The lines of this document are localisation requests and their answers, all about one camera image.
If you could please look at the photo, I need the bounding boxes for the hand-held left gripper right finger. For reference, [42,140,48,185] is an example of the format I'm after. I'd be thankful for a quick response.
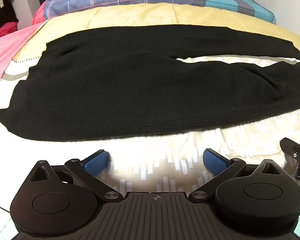
[188,148,282,202]

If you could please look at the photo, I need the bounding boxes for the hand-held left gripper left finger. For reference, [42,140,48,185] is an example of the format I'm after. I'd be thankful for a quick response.
[31,149,121,202]

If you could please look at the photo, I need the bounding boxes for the red cloth under quilt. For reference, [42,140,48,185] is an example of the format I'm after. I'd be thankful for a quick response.
[31,1,49,25]

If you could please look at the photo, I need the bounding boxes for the red cloth pile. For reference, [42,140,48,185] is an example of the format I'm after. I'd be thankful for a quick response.
[0,22,17,42]

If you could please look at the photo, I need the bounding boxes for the pink blanket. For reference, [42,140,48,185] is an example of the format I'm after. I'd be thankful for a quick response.
[0,21,47,98]

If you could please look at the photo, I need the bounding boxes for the yellow quilted cloth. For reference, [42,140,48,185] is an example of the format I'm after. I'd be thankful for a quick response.
[12,2,300,63]

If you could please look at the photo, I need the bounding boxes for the black knit pants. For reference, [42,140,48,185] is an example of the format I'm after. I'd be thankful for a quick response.
[0,24,300,142]

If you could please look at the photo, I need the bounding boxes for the patterned beige bed sheet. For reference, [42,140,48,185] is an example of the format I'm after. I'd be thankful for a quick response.
[0,56,300,239]

